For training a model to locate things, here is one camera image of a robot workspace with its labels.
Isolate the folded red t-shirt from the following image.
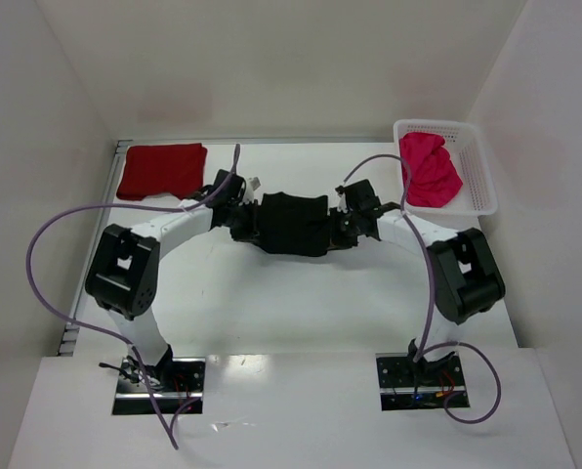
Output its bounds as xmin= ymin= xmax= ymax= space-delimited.
xmin=116 ymin=144 xmax=208 ymax=201

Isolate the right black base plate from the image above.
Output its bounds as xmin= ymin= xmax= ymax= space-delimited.
xmin=376 ymin=353 xmax=470 ymax=411

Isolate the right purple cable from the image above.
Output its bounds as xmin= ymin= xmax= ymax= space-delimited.
xmin=337 ymin=153 xmax=503 ymax=423

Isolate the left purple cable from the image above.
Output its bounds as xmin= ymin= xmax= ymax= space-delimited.
xmin=24 ymin=142 xmax=243 ymax=450

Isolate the black t-shirt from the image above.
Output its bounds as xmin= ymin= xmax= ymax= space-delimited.
xmin=256 ymin=192 xmax=331 ymax=257

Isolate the white plastic basket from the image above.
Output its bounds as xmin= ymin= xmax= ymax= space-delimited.
xmin=393 ymin=119 xmax=498 ymax=217

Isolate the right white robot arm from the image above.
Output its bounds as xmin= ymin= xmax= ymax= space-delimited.
xmin=330 ymin=180 xmax=506 ymax=378

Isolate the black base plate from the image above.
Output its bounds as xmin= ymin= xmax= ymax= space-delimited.
xmin=376 ymin=353 xmax=470 ymax=411
xmin=111 ymin=357 xmax=206 ymax=416

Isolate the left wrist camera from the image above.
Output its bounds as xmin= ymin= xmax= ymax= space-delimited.
xmin=241 ymin=177 xmax=261 ymax=205

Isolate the pink t-shirt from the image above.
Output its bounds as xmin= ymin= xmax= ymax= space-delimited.
xmin=399 ymin=132 xmax=463 ymax=208

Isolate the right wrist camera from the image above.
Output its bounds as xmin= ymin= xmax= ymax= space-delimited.
xmin=335 ymin=185 xmax=349 ymax=213

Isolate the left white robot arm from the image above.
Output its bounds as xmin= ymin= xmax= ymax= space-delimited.
xmin=85 ymin=170 xmax=260 ymax=385

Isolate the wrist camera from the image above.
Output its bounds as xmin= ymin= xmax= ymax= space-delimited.
xmin=241 ymin=177 xmax=261 ymax=205
xmin=335 ymin=185 xmax=349 ymax=213

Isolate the purple cable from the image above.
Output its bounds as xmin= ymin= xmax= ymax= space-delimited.
xmin=24 ymin=142 xmax=243 ymax=450
xmin=337 ymin=153 xmax=503 ymax=423

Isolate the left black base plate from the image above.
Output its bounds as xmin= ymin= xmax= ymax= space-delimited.
xmin=111 ymin=357 xmax=206 ymax=416

